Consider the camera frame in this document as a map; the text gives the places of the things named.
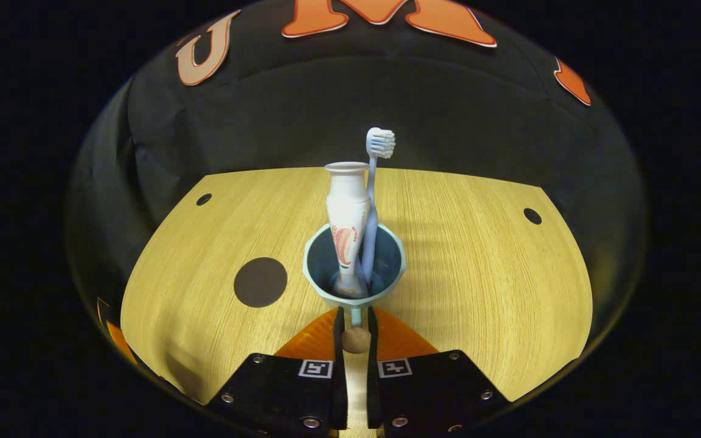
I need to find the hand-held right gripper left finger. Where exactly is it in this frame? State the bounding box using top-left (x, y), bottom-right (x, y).
top-left (204, 306), bottom-right (349, 436)

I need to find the white toothbrush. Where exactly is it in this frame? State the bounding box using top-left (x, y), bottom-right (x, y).
top-left (360, 127), bottom-right (396, 287)

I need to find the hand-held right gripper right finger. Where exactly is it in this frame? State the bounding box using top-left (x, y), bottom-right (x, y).
top-left (366, 306), bottom-right (512, 436)

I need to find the black backdrop cloth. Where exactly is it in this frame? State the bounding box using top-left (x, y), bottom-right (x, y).
top-left (66, 0), bottom-right (648, 341)

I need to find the dark brown round coaster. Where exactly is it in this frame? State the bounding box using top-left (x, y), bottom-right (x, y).
top-left (234, 257), bottom-right (288, 308)

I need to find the white toothpaste tube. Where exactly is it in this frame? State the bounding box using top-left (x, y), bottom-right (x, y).
top-left (324, 161), bottom-right (371, 299)

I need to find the light blue cup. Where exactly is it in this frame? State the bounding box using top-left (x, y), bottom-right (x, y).
top-left (302, 223), bottom-right (408, 355)

